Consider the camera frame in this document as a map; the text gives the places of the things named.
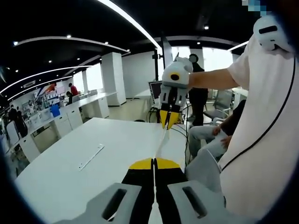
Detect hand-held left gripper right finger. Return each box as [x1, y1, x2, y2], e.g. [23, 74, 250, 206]
[154, 157, 234, 224]

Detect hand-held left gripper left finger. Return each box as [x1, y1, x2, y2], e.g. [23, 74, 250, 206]
[55, 157, 155, 224]

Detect clear food packaging bag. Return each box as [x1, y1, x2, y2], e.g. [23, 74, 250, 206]
[154, 125, 172, 162]

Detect computer monitor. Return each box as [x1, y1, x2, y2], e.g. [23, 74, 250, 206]
[149, 80, 164, 100]

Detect black light stand panel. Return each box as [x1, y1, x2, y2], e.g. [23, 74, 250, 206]
[151, 32, 174, 82]

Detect grey office chair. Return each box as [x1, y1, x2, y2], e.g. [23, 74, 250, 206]
[203, 89, 235, 120]

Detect person in white shirt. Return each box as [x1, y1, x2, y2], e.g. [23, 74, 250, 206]
[219, 22, 299, 224]

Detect white counter cabinets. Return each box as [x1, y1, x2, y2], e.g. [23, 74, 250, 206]
[19, 92, 119, 163]

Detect white worn device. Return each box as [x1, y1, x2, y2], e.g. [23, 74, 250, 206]
[253, 15, 287, 51]

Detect blue storage box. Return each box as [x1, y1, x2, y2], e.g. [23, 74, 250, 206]
[49, 104, 61, 118]

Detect thin green cable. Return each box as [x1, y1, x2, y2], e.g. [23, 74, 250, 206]
[174, 102, 190, 165]

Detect white table cable cover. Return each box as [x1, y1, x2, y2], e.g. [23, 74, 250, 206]
[78, 143, 105, 172]

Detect black worn device cable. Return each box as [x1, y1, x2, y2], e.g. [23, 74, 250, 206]
[221, 55, 297, 171]

